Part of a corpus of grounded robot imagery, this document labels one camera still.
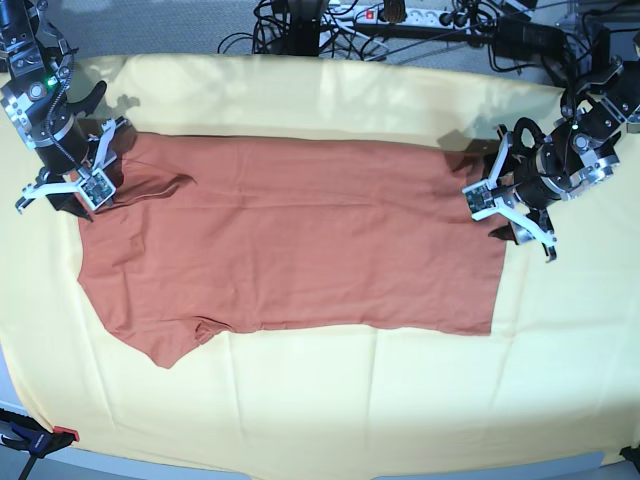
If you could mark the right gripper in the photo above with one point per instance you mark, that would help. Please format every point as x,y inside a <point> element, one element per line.
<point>65,148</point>

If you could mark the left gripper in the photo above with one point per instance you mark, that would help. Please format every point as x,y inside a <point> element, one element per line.
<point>539,178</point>

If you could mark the terracotta orange T-shirt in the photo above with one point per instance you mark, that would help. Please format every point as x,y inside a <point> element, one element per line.
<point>208,235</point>

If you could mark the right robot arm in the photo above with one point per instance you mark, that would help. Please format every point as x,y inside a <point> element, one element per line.
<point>40,64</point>

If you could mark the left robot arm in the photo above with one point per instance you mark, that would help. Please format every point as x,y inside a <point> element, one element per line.
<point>587,131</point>

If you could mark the pale yellow table cloth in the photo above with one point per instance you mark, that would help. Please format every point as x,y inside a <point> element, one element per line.
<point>557,377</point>

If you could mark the black power adapter brick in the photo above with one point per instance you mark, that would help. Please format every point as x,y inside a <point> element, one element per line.
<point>518,38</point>

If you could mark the black clamp right corner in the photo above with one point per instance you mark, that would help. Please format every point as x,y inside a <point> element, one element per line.
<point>631,454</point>

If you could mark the black stand column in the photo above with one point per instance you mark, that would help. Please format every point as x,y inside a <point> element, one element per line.
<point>302,36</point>

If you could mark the white power strip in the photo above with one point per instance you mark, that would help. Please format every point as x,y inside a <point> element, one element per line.
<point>417,23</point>

